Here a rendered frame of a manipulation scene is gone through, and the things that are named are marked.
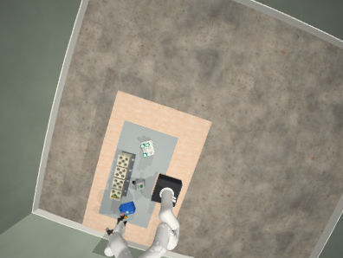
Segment blue tube rack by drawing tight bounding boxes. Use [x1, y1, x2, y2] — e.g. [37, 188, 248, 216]
[119, 201, 136, 215]

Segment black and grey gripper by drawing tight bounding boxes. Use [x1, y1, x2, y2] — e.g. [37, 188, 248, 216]
[113, 216, 127, 237]

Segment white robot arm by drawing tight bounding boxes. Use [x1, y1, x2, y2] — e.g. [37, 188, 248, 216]
[104, 188, 179, 258]

